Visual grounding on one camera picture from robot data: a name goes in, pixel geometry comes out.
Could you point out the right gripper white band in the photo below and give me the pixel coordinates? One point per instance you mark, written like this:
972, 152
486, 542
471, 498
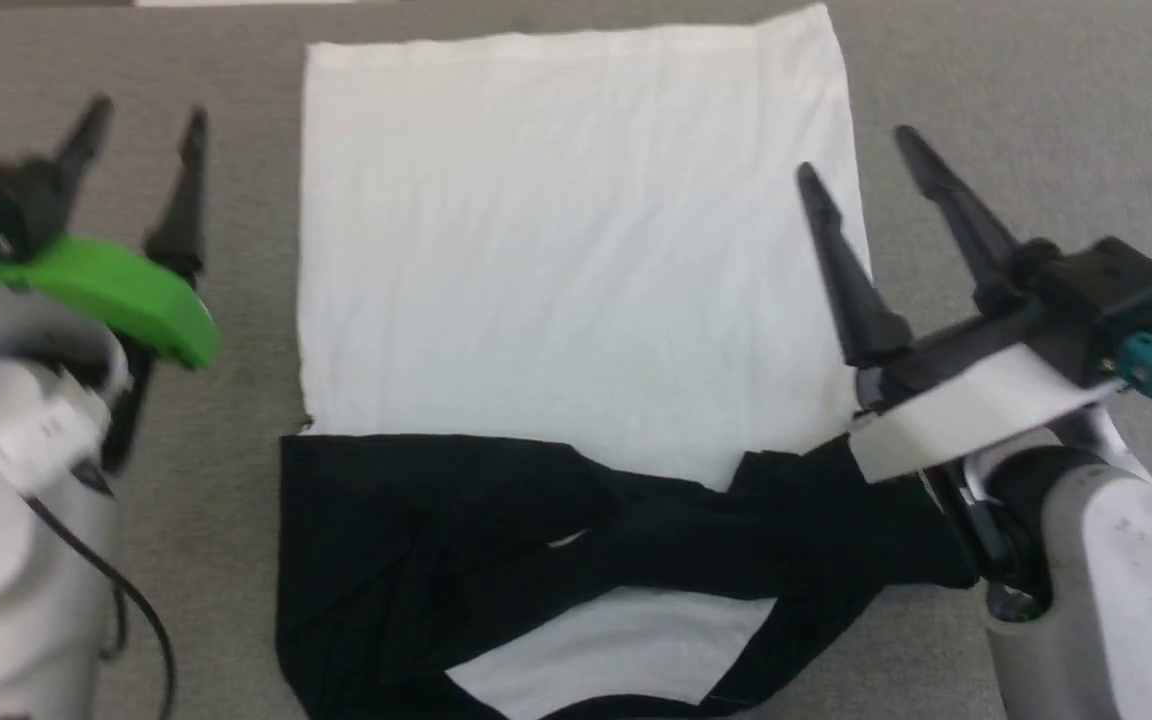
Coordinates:
1026, 350

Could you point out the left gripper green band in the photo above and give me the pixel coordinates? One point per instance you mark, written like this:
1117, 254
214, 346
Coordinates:
106, 300

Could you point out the white and black garment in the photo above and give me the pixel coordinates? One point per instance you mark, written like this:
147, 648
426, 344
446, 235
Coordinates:
576, 250

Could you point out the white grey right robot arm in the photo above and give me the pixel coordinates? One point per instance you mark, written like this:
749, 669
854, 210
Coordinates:
1106, 580

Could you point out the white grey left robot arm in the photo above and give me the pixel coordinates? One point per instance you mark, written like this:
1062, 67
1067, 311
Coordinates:
6, 560

